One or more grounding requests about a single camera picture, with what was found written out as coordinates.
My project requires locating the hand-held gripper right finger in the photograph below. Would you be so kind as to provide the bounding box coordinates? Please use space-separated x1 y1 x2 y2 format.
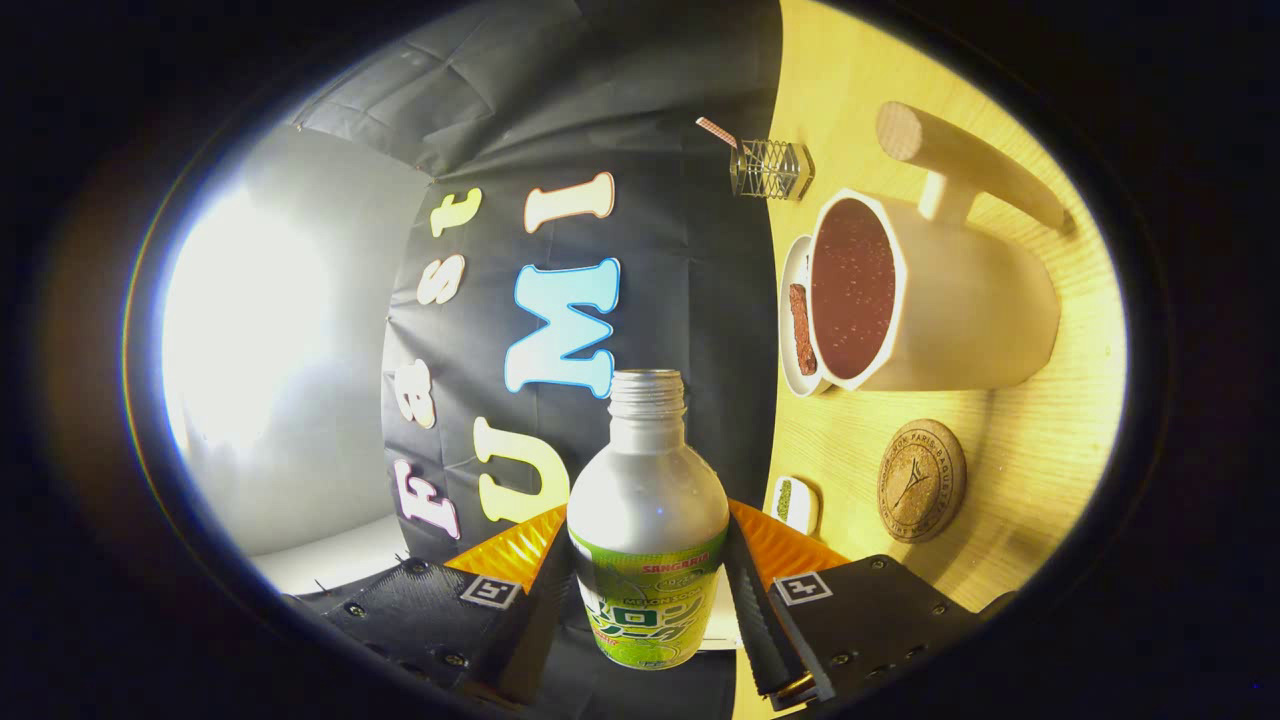
725 500 1016 713

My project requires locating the wire mesh basket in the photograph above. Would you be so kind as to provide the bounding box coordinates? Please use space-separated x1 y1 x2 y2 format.
729 139 815 202

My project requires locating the white divided dish with beans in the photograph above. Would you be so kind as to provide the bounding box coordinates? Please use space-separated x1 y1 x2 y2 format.
771 475 821 536

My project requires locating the round cork coaster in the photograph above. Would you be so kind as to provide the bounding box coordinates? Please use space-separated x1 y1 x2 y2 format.
877 418 968 544

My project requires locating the white cup with wooden handle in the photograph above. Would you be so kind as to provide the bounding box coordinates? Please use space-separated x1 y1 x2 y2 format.
806 100 1076 393

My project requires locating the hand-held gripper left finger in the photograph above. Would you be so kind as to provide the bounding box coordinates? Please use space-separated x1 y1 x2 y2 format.
290 505 576 706

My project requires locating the wooden table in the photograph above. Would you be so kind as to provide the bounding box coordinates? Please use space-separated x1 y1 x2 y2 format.
730 0 1129 720

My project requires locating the black backdrop cloth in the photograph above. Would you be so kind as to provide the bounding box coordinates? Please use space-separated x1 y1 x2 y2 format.
290 0 786 720

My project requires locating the silver bottle with green label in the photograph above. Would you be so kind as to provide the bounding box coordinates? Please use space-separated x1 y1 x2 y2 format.
566 369 731 671

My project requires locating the white plate with brown slices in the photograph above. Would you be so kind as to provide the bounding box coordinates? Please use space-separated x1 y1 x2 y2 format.
779 234 836 398

